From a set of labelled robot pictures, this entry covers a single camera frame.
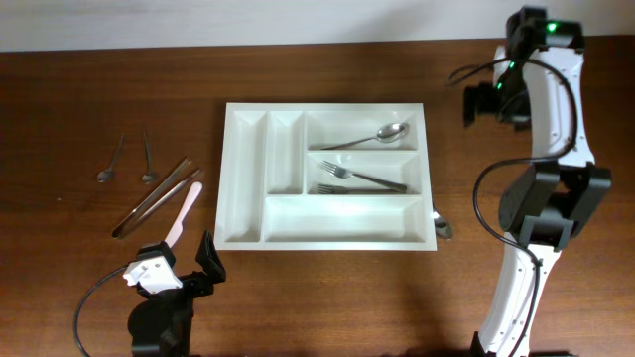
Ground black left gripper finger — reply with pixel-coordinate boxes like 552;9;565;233
195;230;226;284
136;241;176;266

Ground large steel spoon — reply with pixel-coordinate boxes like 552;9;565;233
432;206;453;240
326;123;409;150

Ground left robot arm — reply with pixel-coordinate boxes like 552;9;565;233
123;241;214;356

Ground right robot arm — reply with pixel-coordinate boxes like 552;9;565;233
213;6;611;356

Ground pink plastic knife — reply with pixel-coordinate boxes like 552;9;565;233
165;181;202;248

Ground small steel teaspoon right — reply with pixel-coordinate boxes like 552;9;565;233
141;131;158;184

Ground small steel teaspoon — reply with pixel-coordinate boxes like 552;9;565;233
141;131;158;184
96;134;126;183

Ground steel serrated tongs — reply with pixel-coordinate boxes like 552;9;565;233
110;157;201;240

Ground white cutlery tray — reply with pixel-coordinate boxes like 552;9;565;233
214;103;437;251

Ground small steel teaspoon left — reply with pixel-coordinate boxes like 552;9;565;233
96;134;126;183

